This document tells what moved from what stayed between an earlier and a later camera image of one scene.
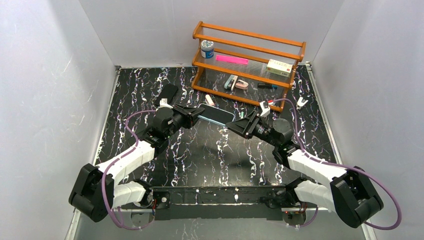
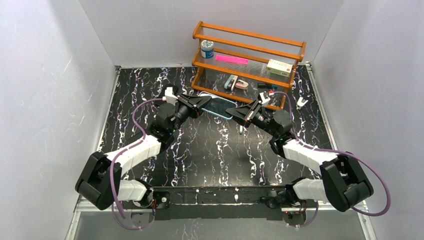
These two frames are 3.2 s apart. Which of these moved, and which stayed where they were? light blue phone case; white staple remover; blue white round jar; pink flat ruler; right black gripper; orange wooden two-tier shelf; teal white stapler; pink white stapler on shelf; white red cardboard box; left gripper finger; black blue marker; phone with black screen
Moved: light blue phone case; right black gripper; phone with black screen; left gripper finger
Stayed: white staple remover; white red cardboard box; blue white round jar; pink white stapler on shelf; black blue marker; teal white stapler; orange wooden two-tier shelf; pink flat ruler
